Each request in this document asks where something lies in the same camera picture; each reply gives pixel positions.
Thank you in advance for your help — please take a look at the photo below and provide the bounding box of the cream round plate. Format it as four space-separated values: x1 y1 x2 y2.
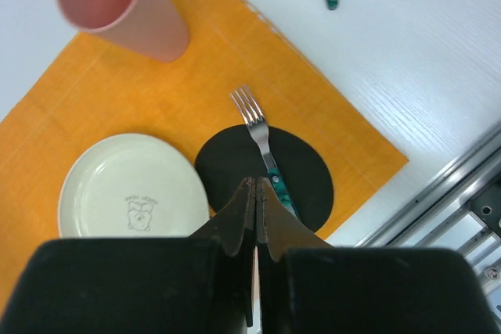
58 134 210 238

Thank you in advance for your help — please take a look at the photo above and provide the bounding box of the silver fork teal handle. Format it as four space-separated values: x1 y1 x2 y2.
230 85 300 219

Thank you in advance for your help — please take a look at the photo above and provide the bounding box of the orange Mickey Mouse placemat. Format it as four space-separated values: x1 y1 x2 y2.
1 0 407 300

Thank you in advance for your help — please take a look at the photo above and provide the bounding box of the aluminium mounting rail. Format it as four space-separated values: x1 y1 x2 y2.
359 125 500 320

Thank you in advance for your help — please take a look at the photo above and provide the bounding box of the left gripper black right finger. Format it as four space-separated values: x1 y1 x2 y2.
256 178 499 333

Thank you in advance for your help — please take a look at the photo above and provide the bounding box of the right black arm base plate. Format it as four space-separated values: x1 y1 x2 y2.
468 178 501 237

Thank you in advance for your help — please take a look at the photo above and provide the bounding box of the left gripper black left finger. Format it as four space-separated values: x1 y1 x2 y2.
1 178 256 333

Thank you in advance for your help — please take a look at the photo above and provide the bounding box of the pink plastic cup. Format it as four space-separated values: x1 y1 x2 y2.
57 0 189 62

